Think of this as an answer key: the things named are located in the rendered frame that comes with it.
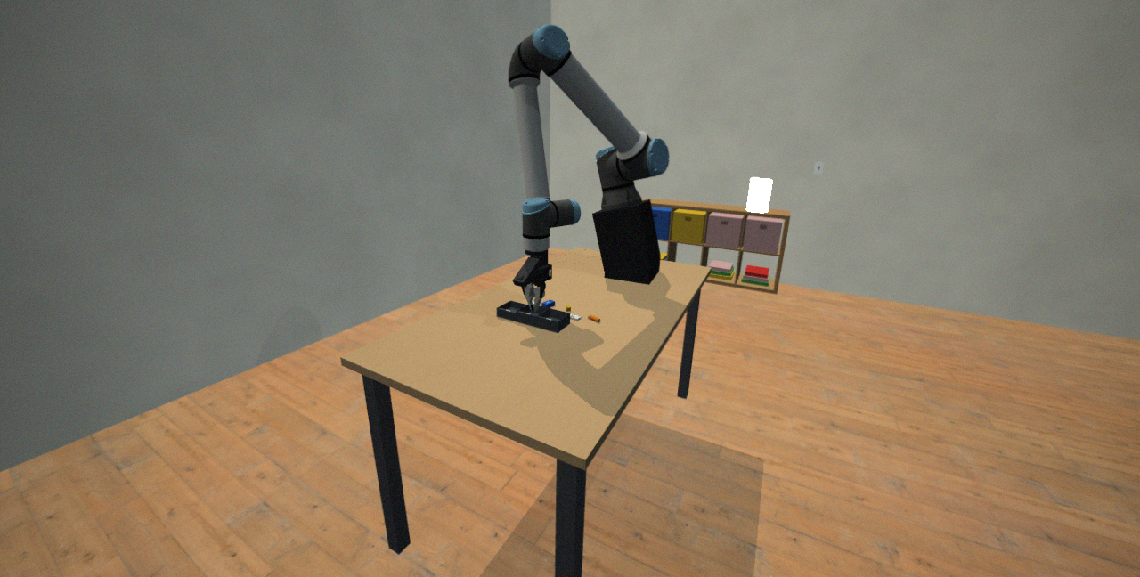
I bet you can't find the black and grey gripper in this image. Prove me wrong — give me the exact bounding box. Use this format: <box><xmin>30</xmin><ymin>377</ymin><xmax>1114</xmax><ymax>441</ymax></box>
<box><xmin>521</xmin><ymin>250</ymin><xmax>552</xmax><ymax>312</ymax></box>

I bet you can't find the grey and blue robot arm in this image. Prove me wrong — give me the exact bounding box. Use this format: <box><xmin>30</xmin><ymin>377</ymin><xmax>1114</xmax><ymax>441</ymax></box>
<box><xmin>508</xmin><ymin>24</ymin><xmax>669</xmax><ymax>252</ymax></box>

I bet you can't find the dark grey bin rack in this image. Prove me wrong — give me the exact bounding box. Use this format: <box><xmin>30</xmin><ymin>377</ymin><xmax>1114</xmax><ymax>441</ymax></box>
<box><xmin>497</xmin><ymin>300</ymin><xmax>570</xmax><ymax>333</ymax></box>

